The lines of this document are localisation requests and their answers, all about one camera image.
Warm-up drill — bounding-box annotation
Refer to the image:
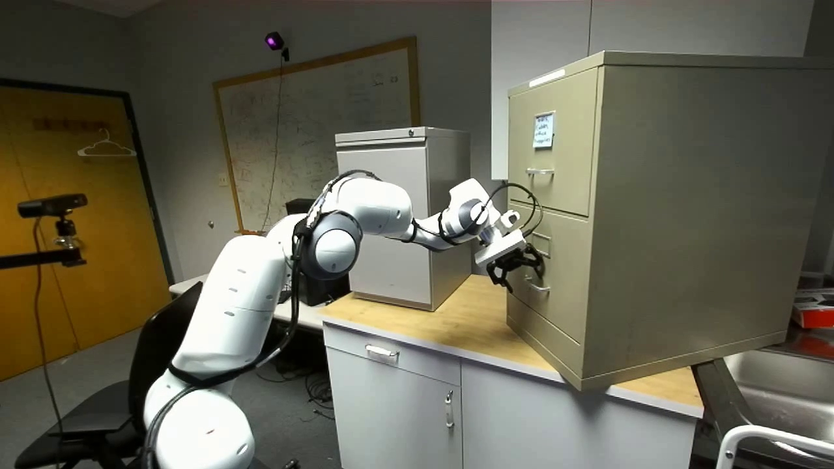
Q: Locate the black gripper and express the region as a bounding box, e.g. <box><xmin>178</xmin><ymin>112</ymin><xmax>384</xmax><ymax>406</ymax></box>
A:
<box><xmin>484</xmin><ymin>245</ymin><xmax>552</xmax><ymax>294</ymax></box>

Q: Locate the beige file cabinet drawer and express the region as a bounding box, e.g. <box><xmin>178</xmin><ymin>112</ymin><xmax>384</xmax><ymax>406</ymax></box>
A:
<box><xmin>506</xmin><ymin>206</ymin><xmax>595</xmax><ymax>351</ymax></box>

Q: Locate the beige drawer with paper label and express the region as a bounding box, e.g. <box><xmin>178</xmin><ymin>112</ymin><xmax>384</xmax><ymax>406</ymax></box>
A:
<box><xmin>506</xmin><ymin>66</ymin><xmax>604</xmax><ymax>219</ymax></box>

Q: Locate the grey two-drawer file cabinet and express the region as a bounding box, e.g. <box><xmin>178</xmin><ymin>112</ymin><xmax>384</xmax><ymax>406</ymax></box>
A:
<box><xmin>331</xmin><ymin>124</ymin><xmax>476</xmax><ymax>313</ymax></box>

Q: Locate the beige file cabinet body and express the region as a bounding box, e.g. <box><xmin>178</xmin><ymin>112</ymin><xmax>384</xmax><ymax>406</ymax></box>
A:
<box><xmin>503</xmin><ymin>46</ymin><xmax>834</xmax><ymax>393</ymax></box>

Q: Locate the white counter base cabinet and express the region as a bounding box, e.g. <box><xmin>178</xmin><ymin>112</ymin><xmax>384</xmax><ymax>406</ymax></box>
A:
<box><xmin>320</xmin><ymin>324</ymin><xmax>698</xmax><ymax>469</ymax></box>

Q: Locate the steel sink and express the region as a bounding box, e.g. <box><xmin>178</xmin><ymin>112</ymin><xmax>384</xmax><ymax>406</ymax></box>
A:
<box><xmin>717</xmin><ymin>344</ymin><xmax>834</xmax><ymax>447</ymax></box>

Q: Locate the red and white box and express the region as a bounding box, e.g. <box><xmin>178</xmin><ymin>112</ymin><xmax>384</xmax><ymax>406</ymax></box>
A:
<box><xmin>789</xmin><ymin>294</ymin><xmax>834</xmax><ymax>333</ymax></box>

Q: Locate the wood-framed whiteboard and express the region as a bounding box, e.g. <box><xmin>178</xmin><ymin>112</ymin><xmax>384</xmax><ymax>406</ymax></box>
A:
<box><xmin>212</xmin><ymin>34</ymin><xmax>424</xmax><ymax>236</ymax></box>

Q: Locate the white clothes hanger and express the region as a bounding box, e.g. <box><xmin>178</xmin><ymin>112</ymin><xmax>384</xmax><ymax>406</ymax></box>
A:
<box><xmin>73</xmin><ymin>128</ymin><xmax>141</xmax><ymax>162</ymax></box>

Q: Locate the black swivel chair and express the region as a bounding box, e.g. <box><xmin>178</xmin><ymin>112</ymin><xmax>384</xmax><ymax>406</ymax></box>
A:
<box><xmin>10</xmin><ymin>278</ymin><xmax>208</xmax><ymax>469</ymax></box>

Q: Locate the orange door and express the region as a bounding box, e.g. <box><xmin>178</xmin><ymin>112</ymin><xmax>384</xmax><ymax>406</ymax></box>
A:
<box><xmin>0</xmin><ymin>79</ymin><xmax>175</xmax><ymax>386</ymax></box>

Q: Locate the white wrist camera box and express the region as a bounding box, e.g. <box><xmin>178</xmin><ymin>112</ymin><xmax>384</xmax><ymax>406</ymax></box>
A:
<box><xmin>471</xmin><ymin>223</ymin><xmax>531</xmax><ymax>269</ymax></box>

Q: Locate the white tubular frame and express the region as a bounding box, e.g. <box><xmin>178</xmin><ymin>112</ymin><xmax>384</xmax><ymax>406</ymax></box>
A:
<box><xmin>711</xmin><ymin>419</ymin><xmax>834</xmax><ymax>469</ymax></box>

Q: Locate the purple-lit wall camera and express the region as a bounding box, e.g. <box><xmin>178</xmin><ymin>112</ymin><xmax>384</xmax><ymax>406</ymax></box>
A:
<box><xmin>260</xmin><ymin>28</ymin><xmax>295</xmax><ymax>66</ymax></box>

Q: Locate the black camera on boom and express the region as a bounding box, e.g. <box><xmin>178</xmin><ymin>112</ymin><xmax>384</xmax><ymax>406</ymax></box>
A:
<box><xmin>0</xmin><ymin>191</ymin><xmax>92</xmax><ymax>273</ymax></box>

